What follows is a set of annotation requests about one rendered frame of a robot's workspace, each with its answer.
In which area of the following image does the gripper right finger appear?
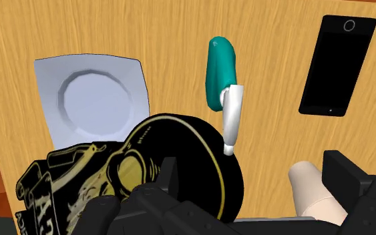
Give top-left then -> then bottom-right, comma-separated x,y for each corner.
321,150 -> 376,235

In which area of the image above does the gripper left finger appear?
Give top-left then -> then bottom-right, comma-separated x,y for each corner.
71,156 -> 240,235

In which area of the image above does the beige paper cup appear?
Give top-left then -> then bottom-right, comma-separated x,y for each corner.
287,160 -> 349,227

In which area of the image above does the black and gold round tin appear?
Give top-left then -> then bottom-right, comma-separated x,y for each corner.
15,112 -> 244,235

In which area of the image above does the black smartphone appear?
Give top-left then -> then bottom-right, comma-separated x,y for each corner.
298,14 -> 376,118

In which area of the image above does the white square plate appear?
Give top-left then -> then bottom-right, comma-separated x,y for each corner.
33,53 -> 151,151

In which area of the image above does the teal and white kitchen tool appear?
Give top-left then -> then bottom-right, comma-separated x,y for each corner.
205,36 -> 244,156

